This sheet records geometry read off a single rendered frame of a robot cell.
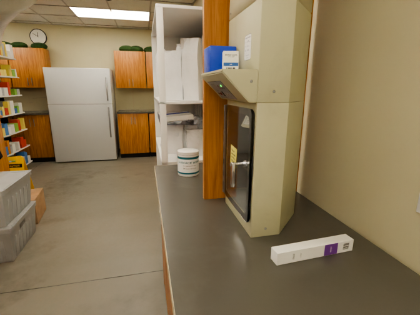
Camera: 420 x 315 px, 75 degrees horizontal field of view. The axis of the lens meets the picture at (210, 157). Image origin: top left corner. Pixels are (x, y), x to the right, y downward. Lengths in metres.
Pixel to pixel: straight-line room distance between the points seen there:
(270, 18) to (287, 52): 0.11
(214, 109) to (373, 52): 0.62
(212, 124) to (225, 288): 0.70
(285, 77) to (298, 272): 0.58
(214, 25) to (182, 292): 0.98
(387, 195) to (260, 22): 0.69
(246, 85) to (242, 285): 0.57
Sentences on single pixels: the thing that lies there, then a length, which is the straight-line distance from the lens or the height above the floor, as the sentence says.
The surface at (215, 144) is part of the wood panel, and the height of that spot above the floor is 1.20.
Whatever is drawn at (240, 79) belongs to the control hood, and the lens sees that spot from 0.85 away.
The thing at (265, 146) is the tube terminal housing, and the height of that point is 1.27.
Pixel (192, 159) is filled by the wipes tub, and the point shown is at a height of 1.05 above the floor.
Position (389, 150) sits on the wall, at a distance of 1.07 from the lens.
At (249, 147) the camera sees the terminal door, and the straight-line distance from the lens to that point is 0.90.
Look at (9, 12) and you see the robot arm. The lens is 0.41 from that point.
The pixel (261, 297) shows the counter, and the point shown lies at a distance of 0.79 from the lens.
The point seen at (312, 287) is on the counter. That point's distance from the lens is 0.85.
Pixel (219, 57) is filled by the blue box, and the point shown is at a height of 1.56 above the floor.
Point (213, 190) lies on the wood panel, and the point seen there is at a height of 0.98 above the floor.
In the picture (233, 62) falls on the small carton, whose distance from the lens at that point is 0.93.
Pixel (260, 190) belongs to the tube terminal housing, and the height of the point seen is 1.12.
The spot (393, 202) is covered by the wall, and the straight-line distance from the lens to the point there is 1.08.
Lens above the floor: 1.46
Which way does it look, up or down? 14 degrees down
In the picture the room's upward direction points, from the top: straight up
